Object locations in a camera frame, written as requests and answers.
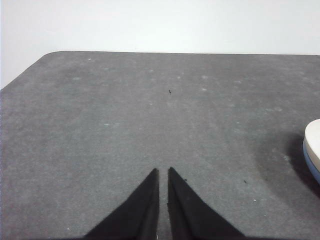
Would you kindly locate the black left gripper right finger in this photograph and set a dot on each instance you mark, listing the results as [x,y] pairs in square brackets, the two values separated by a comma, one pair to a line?
[192,217]

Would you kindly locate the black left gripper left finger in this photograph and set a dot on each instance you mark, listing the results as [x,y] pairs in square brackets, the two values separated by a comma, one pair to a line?
[140,217]

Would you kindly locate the blue round plate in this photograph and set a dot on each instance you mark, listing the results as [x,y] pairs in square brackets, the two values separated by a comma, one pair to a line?
[313,170]

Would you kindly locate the white round plate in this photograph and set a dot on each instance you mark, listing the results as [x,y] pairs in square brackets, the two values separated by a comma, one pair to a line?
[313,140]

